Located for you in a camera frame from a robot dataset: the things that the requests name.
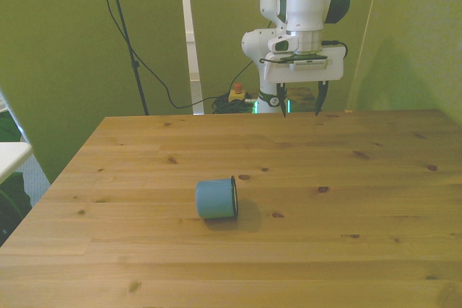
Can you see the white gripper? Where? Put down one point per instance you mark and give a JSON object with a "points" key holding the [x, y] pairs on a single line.
{"points": [[307, 75]]}

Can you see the light blue enamel mug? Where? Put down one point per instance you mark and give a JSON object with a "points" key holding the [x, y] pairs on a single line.
{"points": [[213, 198]]}

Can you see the yellow emergency stop button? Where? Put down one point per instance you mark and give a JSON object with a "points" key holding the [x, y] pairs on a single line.
{"points": [[237, 94]]}

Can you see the black tripod stand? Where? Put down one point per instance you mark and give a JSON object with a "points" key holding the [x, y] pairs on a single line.
{"points": [[126, 41]]}

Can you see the white side shelf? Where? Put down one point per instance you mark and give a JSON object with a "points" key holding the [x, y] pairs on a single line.
{"points": [[11, 156]]}

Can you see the dark green bag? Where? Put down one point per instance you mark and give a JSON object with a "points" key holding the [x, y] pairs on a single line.
{"points": [[11, 203]]}

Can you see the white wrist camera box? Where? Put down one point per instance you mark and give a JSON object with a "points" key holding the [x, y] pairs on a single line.
{"points": [[310, 65]]}

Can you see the white vertical post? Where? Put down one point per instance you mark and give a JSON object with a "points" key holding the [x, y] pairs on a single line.
{"points": [[191, 41]]}

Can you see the grey slanted frame leg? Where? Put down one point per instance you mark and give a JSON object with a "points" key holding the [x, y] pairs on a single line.
{"points": [[25, 138]]}

